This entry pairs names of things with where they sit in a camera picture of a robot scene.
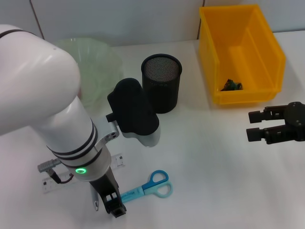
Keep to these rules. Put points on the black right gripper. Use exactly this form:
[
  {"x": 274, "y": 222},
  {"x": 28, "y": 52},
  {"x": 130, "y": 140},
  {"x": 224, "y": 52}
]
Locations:
[{"x": 296, "y": 121}]

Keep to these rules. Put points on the pale green glass fruit bowl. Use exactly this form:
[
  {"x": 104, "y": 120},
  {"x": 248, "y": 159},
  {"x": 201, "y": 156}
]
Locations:
[{"x": 100, "y": 64}]

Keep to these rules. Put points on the transparent plastic ruler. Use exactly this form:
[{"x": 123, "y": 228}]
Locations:
[{"x": 119, "y": 161}]

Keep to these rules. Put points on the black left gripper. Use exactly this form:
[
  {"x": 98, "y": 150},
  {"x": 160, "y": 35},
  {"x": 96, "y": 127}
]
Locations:
[{"x": 104, "y": 186}]

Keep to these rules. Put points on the black mesh pen holder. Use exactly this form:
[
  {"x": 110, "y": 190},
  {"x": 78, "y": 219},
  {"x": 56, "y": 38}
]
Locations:
[{"x": 164, "y": 78}]

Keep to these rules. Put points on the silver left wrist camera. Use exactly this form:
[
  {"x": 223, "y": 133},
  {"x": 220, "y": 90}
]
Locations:
[{"x": 133, "y": 112}]

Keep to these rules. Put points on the yellow plastic bin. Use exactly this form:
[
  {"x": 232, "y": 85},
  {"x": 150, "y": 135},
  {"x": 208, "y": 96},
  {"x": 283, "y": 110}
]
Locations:
[{"x": 238, "y": 35}]

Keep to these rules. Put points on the silver ballpoint pen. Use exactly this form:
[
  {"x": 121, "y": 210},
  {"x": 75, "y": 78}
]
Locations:
[{"x": 96, "y": 202}]

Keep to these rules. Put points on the green plastic wrapper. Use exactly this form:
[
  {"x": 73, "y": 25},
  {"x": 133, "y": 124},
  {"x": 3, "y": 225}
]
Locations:
[{"x": 232, "y": 85}]

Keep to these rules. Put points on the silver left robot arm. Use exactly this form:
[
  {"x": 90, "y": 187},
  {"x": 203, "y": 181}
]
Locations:
[{"x": 43, "y": 95}]

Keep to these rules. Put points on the blue capped scissors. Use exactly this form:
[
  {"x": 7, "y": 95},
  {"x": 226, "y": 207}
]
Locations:
[{"x": 157, "y": 188}]

